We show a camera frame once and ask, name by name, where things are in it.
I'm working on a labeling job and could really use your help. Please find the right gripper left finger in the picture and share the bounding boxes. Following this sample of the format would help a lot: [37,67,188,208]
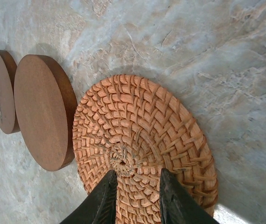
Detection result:
[60,169,118,224]

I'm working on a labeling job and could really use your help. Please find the woven rattan coaster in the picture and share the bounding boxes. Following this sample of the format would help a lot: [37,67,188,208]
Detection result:
[72,74,219,224]

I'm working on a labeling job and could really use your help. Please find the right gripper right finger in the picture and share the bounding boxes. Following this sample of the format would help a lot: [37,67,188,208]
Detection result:
[159,168,220,224]

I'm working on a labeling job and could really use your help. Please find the plain round wooden coaster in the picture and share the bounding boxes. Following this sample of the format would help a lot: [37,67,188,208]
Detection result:
[13,54,79,172]

